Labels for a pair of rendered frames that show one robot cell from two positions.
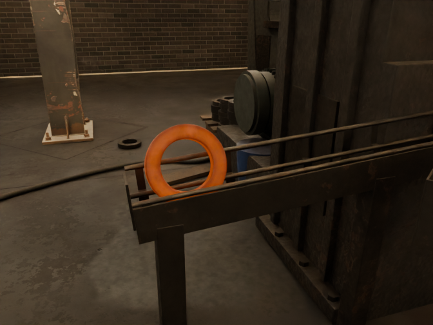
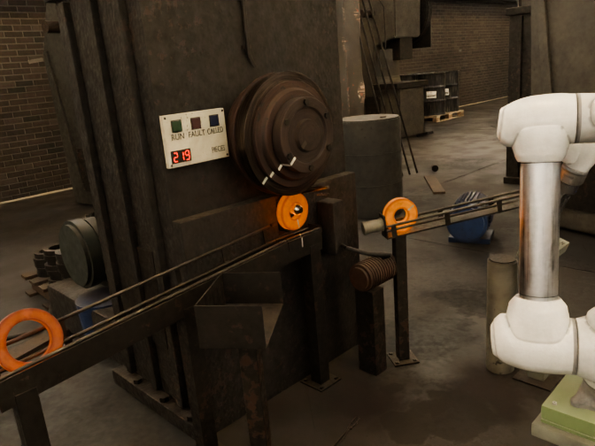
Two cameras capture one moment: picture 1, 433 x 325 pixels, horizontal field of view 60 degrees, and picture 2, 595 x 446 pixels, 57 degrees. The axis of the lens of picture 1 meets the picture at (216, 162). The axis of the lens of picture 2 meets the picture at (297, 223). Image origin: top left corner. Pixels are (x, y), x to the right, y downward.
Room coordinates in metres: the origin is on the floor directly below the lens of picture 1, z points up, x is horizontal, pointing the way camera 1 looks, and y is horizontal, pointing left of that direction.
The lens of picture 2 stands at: (-0.84, -0.02, 1.36)
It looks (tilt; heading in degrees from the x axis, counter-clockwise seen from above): 16 degrees down; 334
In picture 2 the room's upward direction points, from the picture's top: 5 degrees counter-clockwise
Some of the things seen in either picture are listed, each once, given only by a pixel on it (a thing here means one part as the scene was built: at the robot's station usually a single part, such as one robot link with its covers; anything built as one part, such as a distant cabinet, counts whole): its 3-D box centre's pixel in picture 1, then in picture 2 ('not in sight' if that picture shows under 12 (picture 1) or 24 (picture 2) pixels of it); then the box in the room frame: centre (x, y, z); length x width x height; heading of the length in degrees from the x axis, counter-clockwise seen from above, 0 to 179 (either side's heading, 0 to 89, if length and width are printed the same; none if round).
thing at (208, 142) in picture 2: not in sight; (196, 137); (1.06, -0.58, 1.15); 0.26 x 0.02 x 0.18; 107
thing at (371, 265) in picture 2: not in sight; (375, 312); (1.03, -1.29, 0.27); 0.22 x 0.13 x 0.53; 107
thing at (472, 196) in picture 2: not in sight; (471, 215); (2.13, -2.96, 0.17); 0.57 x 0.31 x 0.34; 127
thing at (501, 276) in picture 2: not in sight; (501, 314); (0.71, -1.72, 0.26); 0.12 x 0.12 x 0.52
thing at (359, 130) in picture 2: not in sight; (369, 165); (3.31, -2.85, 0.45); 0.59 x 0.59 x 0.89
